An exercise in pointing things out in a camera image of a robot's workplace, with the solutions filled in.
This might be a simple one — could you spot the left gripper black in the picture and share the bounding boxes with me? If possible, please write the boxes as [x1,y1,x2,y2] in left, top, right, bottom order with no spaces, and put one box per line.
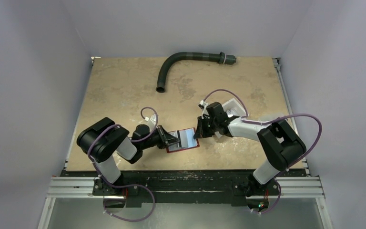
[141,125,180,150]

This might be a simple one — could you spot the red card holder wallet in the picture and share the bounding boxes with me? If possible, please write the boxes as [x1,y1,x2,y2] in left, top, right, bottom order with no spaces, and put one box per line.
[166,127,200,153]

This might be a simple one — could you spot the white plastic card box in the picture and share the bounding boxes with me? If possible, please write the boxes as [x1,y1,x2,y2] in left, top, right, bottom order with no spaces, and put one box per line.
[222,98,248,118]

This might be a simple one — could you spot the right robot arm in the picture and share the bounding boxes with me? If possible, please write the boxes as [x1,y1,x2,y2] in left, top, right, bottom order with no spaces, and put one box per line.
[193,99,306,194]

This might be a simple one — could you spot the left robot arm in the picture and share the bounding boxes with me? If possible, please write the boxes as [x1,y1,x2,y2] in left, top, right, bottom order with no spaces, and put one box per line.
[77,117,180,195]

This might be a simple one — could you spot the clear plastic screw box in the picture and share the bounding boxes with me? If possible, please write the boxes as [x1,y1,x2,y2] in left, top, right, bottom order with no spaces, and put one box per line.
[258,113,285,123]

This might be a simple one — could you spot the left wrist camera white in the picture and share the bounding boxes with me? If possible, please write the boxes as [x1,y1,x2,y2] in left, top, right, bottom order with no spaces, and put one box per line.
[144,114,158,128]

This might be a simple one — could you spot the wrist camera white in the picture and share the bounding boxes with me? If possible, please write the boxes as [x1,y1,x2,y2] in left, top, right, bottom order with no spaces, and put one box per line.
[144,114,158,128]
[198,100,209,116]

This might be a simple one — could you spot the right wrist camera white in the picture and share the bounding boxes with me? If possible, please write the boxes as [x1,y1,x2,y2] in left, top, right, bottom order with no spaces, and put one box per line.
[198,100,209,116]

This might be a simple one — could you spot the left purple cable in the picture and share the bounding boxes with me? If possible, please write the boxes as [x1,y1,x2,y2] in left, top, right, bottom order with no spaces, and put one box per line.
[87,106,159,190]

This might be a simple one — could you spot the purple cable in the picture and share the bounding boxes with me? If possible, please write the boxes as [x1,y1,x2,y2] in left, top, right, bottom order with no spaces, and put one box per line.
[87,106,159,190]
[202,89,323,177]

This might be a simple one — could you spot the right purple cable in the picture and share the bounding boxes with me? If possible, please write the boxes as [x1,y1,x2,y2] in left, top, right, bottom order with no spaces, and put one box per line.
[202,89,323,177]

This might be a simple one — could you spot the black front table rail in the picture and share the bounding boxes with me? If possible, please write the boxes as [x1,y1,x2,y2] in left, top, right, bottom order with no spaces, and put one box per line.
[91,169,294,208]

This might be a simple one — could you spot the purple cable loop below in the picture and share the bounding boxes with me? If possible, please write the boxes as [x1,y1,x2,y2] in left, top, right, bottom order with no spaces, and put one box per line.
[102,184,156,222]

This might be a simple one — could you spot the black curved hose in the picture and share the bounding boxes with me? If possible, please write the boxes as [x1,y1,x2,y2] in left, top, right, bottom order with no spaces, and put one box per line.
[155,52,237,94]

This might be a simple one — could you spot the aluminium frame rail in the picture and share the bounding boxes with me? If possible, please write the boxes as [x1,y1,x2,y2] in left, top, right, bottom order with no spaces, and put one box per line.
[45,57,325,199]

